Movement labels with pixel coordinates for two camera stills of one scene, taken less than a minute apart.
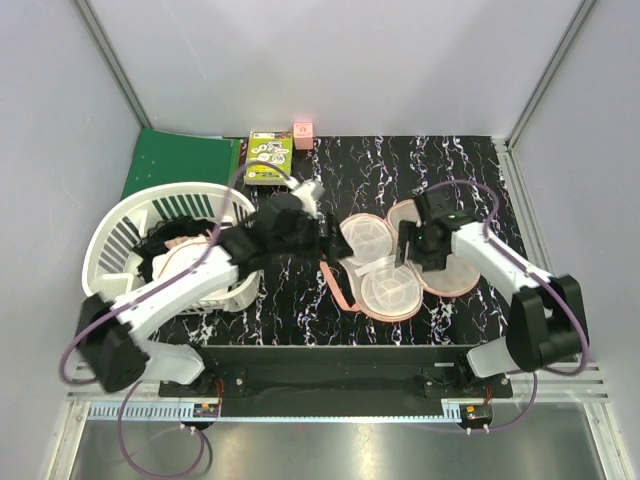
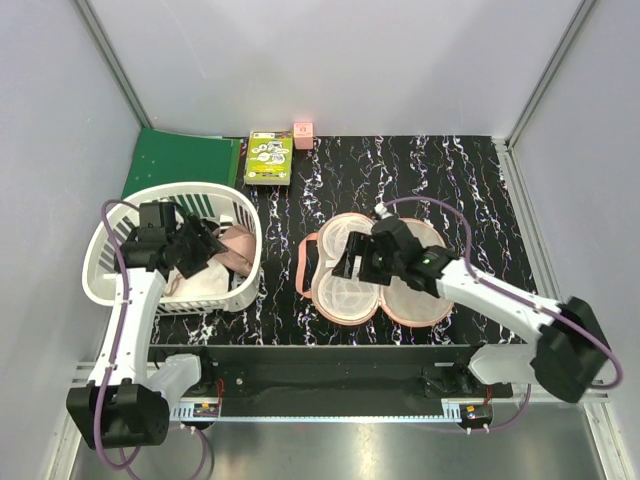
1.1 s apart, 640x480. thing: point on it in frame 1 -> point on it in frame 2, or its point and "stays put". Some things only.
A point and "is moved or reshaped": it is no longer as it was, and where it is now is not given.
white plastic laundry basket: (112, 268) stays put
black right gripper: (407, 232) -> (360, 244)
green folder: (162, 157) stays put
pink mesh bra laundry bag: (369, 280) is moved or reshaped
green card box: (273, 147) stays put
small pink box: (303, 134) stays put
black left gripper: (333, 248) -> (206, 244)
